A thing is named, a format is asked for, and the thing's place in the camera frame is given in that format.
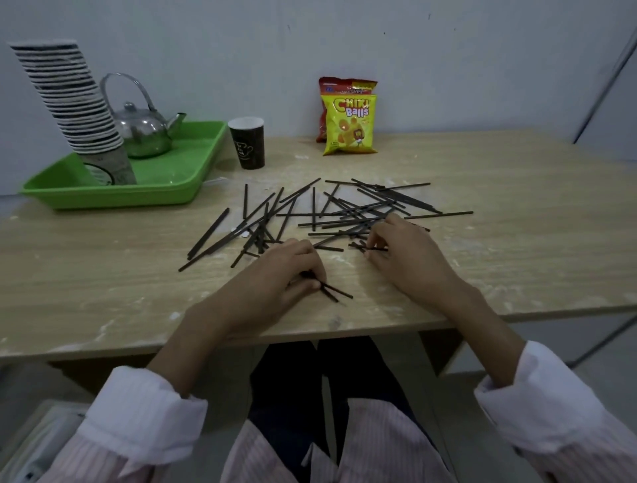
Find person's right hand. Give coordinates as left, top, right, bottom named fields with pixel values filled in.
left=364, top=213, right=467, bottom=305

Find person's left hand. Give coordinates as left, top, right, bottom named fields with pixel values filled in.
left=205, top=238, right=328, bottom=340

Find person's left forearm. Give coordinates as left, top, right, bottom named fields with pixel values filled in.
left=146, top=299, right=241, bottom=399

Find person's right forearm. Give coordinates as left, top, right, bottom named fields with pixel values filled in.
left=444, top=280, right=528, bottom=395

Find pile of black sticks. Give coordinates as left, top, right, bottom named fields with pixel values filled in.
left=178, top=177, right=474, bottom=273

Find dark trousers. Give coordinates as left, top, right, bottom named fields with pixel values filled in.
left=248, top=337, right=420, bottom=466

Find yellow snack packet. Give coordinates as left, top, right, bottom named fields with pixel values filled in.
left=321, top=94, right=378, bottom=157

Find black paper cup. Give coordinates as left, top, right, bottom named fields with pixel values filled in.
left=227, top=117, right=266, bottom=171

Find pink striped shirt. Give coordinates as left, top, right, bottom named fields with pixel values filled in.
left=42, top=340, right=637, bottom=483

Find green plastic tray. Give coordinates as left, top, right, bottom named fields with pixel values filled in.
left=20, top=120, right=230, bottom=210

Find red snack packet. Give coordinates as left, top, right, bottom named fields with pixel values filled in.
left=316, top=77, right=378, bottom=144

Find steel kettle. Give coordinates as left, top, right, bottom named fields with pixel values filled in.
left=100, top=73, right=188, bottom=160

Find dark metal bar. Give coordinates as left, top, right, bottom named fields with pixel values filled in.
left=572, top=30, right=637, bottom=145
left=571, top=313, right=637, bottom=369

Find stack of white paper cups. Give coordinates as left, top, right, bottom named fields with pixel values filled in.
left=7, top=39, right=138, bottom=187

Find white plastic container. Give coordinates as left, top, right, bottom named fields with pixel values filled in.
left=0, top=398, right=91, bottom=483

